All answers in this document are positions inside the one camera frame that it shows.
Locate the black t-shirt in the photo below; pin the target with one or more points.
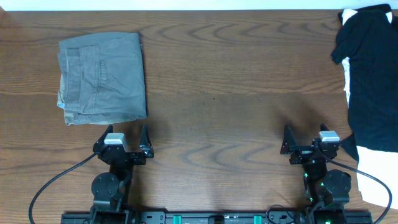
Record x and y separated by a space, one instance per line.
366 46

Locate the white garment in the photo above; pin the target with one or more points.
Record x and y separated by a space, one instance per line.
371 192

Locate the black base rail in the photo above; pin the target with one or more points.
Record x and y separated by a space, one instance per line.
273 216

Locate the folded grey khaki pants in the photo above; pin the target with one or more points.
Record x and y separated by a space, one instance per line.
102 79

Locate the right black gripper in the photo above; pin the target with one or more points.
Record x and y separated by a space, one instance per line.
302 153

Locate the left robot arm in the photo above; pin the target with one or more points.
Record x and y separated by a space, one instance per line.
111 189

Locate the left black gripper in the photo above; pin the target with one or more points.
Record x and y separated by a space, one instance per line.
145 151

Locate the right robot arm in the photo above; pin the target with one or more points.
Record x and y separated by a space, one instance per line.
327 190

